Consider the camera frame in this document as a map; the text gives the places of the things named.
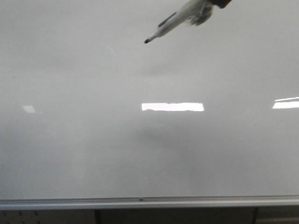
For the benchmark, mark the black white whiteboard marker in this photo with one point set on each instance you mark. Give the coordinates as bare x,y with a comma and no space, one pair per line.
196,12

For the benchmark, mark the large white whiteboard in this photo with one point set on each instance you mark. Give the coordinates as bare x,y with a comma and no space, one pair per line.
91,117

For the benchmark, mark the dark cabinet below whiteboard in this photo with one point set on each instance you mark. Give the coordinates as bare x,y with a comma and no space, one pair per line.
225,215

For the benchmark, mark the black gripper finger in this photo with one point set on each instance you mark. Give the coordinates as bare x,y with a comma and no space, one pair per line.
220,3

